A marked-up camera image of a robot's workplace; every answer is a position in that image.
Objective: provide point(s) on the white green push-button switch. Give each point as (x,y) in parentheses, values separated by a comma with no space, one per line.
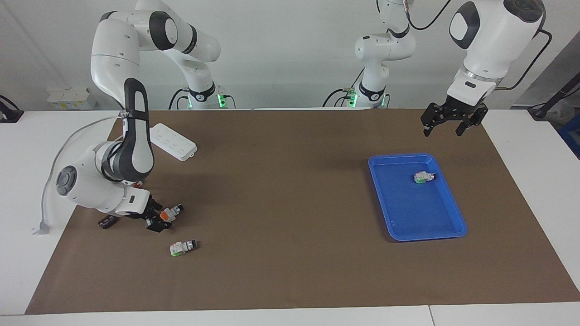
(423,178)
(181,248)

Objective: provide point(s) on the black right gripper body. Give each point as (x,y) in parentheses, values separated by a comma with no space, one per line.
(142,210)

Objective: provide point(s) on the white power strip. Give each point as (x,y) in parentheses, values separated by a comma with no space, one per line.
(174,142)

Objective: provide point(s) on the brown paper table mat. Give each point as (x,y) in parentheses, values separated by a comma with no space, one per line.
(290,226)

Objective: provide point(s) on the white orange push-button switch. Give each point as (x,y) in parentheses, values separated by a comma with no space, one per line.
(171,213)

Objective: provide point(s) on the small black terminal block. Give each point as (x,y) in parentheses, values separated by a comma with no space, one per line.
(108,222)

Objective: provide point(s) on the stack of white boxes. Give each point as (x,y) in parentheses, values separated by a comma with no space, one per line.
(70,97)

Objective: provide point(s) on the blue plastic tray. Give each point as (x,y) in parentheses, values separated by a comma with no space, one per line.
(417,213)

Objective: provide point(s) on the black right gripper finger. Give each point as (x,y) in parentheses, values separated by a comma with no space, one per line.
(156,206)
(158,224)

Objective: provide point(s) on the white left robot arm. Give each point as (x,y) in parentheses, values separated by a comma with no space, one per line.
(491,36)

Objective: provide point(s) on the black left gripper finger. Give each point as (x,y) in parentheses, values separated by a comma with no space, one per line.
(466,123)
(428,120)

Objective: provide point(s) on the blue crate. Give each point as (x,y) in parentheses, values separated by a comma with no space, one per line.
(572,136)

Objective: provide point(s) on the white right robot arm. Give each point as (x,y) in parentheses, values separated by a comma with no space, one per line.
(113,59)

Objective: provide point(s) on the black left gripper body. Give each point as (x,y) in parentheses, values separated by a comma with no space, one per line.
(460,107)

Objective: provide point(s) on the black clamp mount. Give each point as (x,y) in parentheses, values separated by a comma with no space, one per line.
(9,113)

